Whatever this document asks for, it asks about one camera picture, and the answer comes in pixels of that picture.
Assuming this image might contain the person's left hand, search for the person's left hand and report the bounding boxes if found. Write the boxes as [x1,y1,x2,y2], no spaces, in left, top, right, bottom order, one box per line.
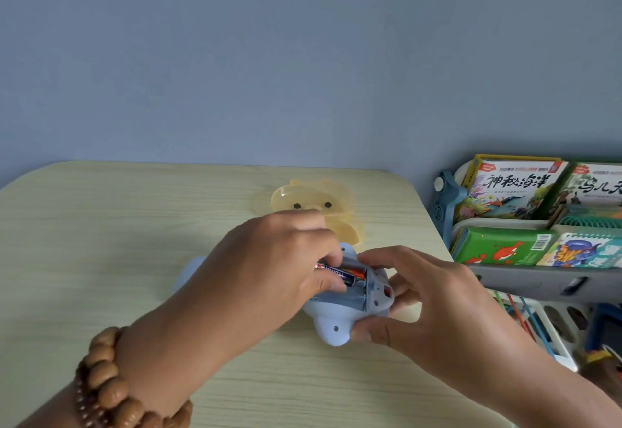
[119,208,349,415]

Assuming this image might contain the person's right hand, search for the person's right hand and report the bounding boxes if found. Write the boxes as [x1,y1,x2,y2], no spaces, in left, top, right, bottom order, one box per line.
[349,245,535,394]

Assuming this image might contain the light blue battery cover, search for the light blue battery cover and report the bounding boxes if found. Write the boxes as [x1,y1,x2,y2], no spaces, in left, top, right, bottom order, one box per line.
[174,256,207,293]

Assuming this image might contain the blue toy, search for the blue toy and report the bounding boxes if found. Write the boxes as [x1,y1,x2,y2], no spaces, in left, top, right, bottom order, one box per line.
[303,242,395,348]

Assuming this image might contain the orange bear storage box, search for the orange bear storage box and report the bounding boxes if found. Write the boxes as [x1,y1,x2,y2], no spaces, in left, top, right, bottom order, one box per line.
[270,179,366,249]

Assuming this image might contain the person's right forearm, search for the person's right forearm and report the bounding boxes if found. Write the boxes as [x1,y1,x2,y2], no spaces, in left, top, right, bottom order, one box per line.
[481,337,622,428]

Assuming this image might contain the person's left forearm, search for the person's left forearm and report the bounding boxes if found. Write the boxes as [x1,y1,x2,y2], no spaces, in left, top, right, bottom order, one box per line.
[17,383,98,428]

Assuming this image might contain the red stick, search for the red stick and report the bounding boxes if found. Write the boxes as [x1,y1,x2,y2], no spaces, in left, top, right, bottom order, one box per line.
[507,294,535,341]

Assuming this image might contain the green fish book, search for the green fish book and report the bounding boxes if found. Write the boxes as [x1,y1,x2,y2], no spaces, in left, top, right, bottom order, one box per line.
[450,226,555,266]

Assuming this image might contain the blue stick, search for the blue stick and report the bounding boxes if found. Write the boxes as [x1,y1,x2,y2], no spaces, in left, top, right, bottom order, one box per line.
[520,296,555,355]

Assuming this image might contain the children's book rack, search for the children's book rack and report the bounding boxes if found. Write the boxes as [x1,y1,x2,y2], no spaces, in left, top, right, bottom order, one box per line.
[430,155,622,305]

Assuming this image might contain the white shape sorter box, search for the white shape sorter box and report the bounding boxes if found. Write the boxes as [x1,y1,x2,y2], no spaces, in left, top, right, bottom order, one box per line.
[488,289,579,373]

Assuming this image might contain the ocean picture book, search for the ocean picture book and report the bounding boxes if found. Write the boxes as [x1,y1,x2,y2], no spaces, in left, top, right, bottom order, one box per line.
[454,154,570,222]

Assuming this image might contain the blue beetle book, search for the blue beetle book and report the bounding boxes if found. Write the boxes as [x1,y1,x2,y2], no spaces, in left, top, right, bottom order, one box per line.
[536,232,622,269]

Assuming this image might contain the dark blue plastic item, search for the dark blue plastic item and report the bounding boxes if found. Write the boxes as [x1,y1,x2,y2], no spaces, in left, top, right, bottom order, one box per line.
[585,304,622,363]

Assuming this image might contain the bird picture book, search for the bird picture book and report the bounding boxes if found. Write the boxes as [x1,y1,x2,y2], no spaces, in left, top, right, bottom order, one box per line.
[549,163,622,220]

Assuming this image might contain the large wooden bead bracelet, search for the large wooden bead bracelet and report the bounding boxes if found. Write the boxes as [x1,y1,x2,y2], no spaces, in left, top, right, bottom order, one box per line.
[80,326,194,428]

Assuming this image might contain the small wooden bead bracelet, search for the small wooden bead bracelet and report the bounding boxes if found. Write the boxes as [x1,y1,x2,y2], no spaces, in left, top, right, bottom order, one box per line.
[73,369,103,428]

